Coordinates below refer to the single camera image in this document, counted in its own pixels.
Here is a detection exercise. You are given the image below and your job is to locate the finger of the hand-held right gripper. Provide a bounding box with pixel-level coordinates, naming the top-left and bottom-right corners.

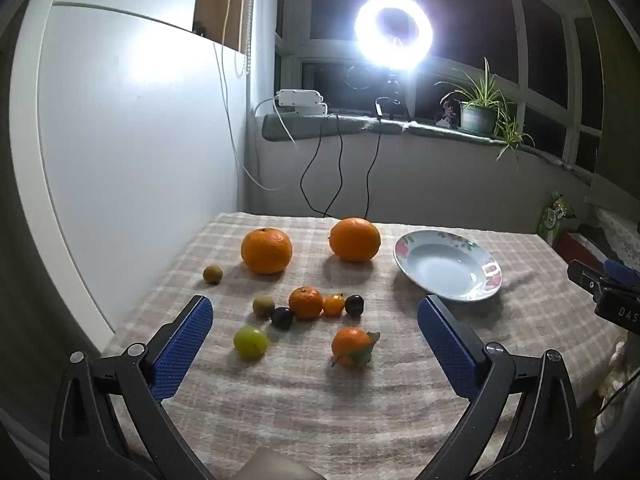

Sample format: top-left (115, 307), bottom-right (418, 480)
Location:
top-left (567, 259), bottom-right (608, 302)
top-left (601, 257), bottom-right (640, 290)

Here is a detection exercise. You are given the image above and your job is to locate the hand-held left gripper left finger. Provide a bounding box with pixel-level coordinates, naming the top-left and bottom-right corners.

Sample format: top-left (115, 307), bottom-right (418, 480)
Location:
top-left (49, 295), bottom-right (216, 480)

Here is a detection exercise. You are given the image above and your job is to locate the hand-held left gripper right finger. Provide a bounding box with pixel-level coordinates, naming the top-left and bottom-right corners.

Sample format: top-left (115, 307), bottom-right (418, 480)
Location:
top-left (417, 295), bottom-right (579, 480)

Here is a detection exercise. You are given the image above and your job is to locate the white floral plate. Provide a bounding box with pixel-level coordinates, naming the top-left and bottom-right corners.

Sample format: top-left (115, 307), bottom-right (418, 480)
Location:
top-left (393, 230), bottom-right (502, 302)

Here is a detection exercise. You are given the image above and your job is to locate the tangerine with green leaf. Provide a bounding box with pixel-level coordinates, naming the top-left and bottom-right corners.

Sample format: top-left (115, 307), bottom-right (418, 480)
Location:
top-left (331, 327), bottom-right (381, 367)

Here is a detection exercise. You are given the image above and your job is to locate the large orange with green stem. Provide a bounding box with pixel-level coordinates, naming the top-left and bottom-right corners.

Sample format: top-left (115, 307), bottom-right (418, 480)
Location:
top-left (241, 228), bottom-right (293, 275)

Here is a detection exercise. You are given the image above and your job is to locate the large smooth orange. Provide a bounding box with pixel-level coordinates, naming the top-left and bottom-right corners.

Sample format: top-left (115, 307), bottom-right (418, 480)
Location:
top-left (329, 217), bottom-right (382, 262)

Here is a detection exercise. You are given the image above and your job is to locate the red box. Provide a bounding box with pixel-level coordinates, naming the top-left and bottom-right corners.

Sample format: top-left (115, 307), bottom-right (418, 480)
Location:
top-left (555, 230), bottom-right (608, 273)

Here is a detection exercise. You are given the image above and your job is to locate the white lace cloth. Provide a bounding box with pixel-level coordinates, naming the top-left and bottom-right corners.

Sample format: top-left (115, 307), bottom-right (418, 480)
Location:
top-left (595, 207), bottom-right (640, 261)

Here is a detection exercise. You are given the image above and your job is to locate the white crumpled cloth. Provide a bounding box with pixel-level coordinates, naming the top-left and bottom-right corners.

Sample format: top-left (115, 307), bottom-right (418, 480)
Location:
top-left (594, 342), bottom-right (632, 436)

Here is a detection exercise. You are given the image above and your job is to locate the green snack bag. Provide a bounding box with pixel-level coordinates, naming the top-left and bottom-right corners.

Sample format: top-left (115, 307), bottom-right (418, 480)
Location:
top-left (537, 192), bottom-right (576, 241)

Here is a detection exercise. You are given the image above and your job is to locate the plain tangerine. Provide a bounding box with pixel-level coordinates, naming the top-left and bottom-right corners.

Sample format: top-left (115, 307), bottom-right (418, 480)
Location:
top-left (288, 286), bottom-right (324, 321)

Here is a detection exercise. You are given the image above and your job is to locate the checked beige blanket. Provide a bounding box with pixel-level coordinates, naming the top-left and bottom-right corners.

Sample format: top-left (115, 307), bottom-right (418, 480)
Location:
top-left (100, 212), bottom-right (623, 480)

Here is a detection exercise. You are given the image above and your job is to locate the potted spider plant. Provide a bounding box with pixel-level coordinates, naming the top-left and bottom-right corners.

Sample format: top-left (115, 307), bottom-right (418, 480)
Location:
top-left (435, 57), bottom-right (534, 163)

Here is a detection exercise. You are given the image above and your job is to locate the small figurine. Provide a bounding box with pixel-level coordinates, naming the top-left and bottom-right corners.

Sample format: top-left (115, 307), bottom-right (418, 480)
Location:
top-left (436, 100), bottom-right (462, 128)

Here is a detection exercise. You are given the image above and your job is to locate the white cabinet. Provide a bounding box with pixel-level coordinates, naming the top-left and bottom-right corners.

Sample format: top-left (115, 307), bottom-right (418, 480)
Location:
top-left (10, 0), bottom-right (251, 348)

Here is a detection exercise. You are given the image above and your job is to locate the grey windowsill cover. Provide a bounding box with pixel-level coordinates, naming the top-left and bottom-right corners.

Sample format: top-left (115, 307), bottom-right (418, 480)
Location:
top-left (261, 112), bottom-right (593, 182)

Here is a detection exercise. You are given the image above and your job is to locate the white power strip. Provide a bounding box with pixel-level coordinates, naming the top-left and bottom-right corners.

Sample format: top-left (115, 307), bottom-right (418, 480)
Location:
top-left (274, 89), bottom-right (329, 115)

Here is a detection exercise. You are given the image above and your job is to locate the black cable with inline switch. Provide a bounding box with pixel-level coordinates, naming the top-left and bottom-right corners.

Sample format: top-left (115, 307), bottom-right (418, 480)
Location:
top-left (364, 100), bottom-right (386, 221)

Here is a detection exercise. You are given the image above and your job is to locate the white cable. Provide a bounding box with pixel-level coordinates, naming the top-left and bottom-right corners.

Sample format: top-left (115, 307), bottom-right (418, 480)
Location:
top-left (214, 0), bottom-right (287, 192)

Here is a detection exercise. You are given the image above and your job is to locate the white window frame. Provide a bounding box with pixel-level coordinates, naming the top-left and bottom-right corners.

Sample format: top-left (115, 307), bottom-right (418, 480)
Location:
top-left (275, 0), bottom-right (606, 171)

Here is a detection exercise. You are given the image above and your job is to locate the ring light stand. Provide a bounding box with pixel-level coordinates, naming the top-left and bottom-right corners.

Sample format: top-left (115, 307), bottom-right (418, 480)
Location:
top-left (375, 67), bottom-right (413, 123)

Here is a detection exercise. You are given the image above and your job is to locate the white bead blind cord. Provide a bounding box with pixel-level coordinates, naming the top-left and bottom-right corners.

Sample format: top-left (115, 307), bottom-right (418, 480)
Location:
top-left (235, 0), bottom-right (252, 79)

